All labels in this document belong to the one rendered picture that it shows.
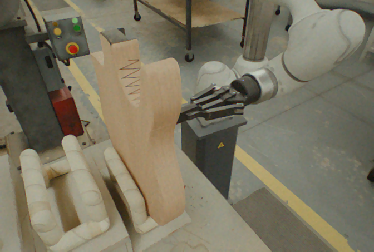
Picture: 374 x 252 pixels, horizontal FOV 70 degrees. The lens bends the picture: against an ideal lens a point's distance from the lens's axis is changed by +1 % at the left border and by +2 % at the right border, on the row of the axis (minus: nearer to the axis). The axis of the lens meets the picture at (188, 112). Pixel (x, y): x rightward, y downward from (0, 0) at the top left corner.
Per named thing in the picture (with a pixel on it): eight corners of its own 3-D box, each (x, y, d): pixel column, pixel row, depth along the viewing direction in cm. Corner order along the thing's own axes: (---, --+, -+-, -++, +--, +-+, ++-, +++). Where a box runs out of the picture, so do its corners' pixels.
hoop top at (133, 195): (103, 156, 69) (100, 147, 67) (115, 151, 70) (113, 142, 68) (133, 216, 55) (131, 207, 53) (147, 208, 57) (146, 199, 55)
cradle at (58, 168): (33, 178, 62) (28, 169, 60) (83, 158, 67) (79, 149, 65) (35, 188, 60) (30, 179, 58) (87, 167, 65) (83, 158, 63)
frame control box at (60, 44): (42, 57, 151) (25, 10, 135) (80, 49, 160) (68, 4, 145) (51, 75, 135) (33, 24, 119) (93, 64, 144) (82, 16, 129)
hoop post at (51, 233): (47, 244, 51) (30, 216, 45) (65, 235, 52) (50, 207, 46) (51, 259, 48) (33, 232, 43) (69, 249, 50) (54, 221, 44)
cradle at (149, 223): (133, 227, 61) (132, 220, 59) (176, 203, 66) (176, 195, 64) (140, 239, 59) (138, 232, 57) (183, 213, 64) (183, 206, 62)
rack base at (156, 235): (96, 174, 75) (94, 172, 75) (144, 153, 82) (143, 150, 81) (136, 258, 57) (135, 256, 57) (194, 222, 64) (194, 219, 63)
